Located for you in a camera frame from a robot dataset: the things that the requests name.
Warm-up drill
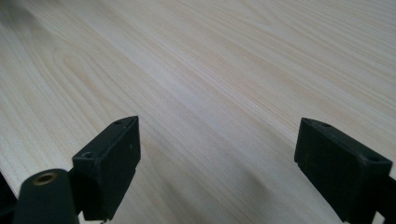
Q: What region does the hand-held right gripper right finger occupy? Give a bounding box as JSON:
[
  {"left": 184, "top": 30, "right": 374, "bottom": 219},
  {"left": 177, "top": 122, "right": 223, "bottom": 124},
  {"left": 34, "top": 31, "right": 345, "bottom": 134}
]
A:
[{"left": 293, "top": 117, "right": 393, "bottom": 224}]

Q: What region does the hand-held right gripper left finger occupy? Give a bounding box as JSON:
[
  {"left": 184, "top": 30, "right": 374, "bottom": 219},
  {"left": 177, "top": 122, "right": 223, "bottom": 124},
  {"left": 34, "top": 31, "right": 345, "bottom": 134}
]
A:
[{"left": 71, "top": 115, "right": 142, "bottom": 222}]

